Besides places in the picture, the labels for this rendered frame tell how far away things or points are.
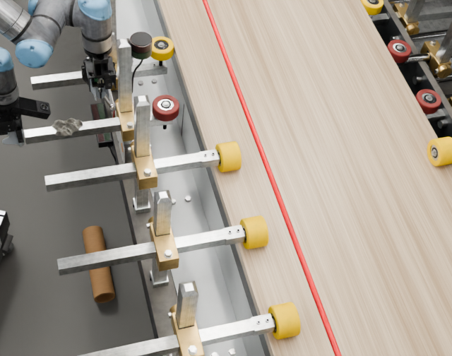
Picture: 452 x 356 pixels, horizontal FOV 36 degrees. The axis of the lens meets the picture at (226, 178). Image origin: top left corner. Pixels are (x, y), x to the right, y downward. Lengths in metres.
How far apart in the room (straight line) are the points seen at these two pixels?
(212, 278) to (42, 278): 0.92
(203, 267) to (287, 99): 0.57
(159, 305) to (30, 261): 1.00
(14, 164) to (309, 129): 1.48
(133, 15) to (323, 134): 1.04
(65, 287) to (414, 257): 1.41
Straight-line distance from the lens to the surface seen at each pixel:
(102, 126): 2.07
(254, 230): 1.74
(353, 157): 2.04
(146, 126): 1.76
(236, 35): 2.31
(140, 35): 1.92
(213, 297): 2.03
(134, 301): 2.71
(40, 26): 1.65
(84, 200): 2.95
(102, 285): 2.66
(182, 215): 2.17
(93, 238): 2.76
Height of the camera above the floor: 2.44
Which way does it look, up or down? 54 degrees down
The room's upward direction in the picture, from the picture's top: 10 degrees clockwise
